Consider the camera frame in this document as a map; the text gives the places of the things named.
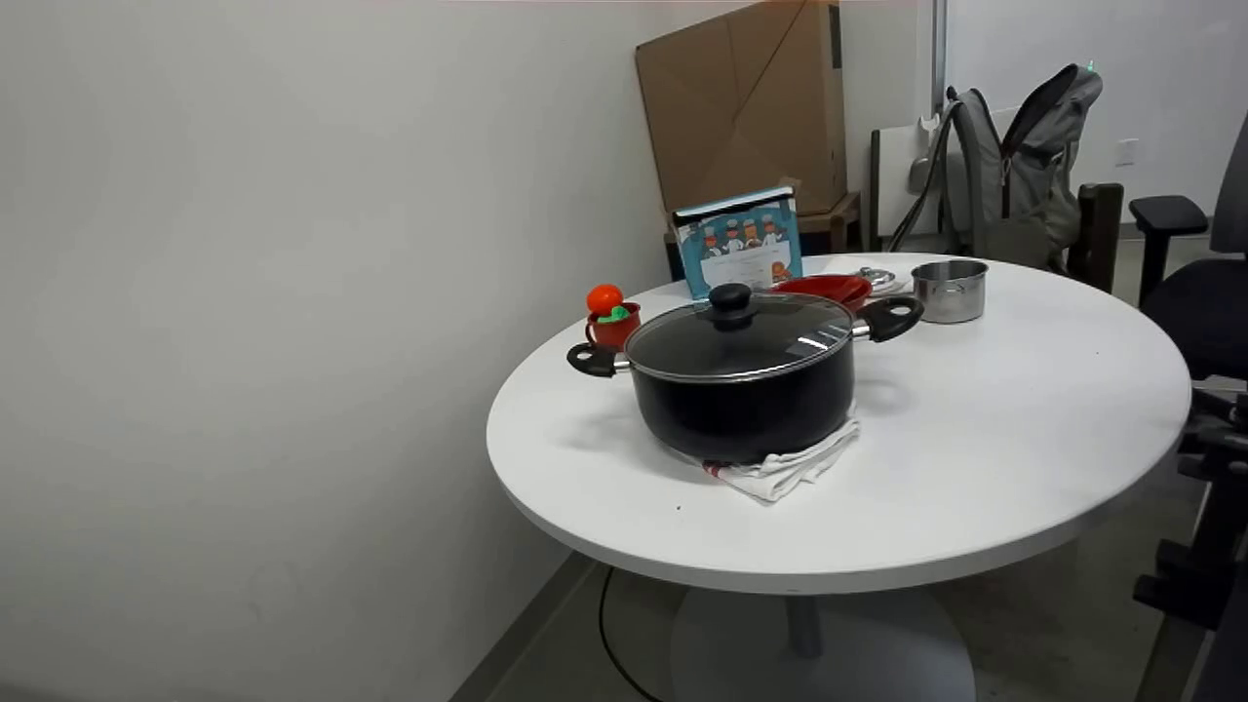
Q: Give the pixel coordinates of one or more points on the small steel pot lid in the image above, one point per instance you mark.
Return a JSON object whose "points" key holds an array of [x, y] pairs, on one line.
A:
{"points": [[882, 277]]}

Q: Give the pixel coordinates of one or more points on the black-knobbed glass pot lid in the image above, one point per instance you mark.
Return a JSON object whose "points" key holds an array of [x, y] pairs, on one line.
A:
{"points": [[736, 341]]}

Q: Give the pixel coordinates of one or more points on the large black cooking pot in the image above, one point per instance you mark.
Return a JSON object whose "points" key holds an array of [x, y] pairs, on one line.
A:
{"points": [[743, 412]]}

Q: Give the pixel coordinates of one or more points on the white cloth under pot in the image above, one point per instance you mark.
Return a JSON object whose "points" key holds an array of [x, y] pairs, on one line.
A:
{"points": [[783, 476]]}

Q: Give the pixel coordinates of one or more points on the red plastic bowl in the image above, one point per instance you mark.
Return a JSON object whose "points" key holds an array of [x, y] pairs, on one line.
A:
{"points": [[819, 291]]}

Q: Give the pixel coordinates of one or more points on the small steel pot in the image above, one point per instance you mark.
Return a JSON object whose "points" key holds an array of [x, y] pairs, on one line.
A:
{"points": [[951, 296]]}

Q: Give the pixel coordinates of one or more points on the small red cup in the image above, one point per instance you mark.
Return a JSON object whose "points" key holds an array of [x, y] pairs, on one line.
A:
{"points": [[611, 332]]}

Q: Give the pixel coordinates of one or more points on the green toy in cup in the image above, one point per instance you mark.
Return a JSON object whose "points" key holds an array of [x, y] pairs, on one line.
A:
{"points": [[615, 313]]}

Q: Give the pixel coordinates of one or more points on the orange toy ball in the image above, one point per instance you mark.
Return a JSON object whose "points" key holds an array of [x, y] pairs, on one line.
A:
{"points": [[602, 296]]}

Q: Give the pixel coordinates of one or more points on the blue box with chef print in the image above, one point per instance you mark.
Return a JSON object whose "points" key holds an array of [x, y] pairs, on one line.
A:
{"points": [[739, 246]]}

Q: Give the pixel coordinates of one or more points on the large brown cardboard sheet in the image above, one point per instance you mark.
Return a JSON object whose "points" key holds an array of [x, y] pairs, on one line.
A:
{"points": [[743, 104]]}

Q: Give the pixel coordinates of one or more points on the dark wooden chair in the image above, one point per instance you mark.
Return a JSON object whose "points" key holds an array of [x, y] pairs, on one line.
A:
{"points": [[1096, 234]]}

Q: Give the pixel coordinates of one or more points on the white table pedestal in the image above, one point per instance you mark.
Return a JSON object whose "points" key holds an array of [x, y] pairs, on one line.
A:
{"points": [[819, 650]]}

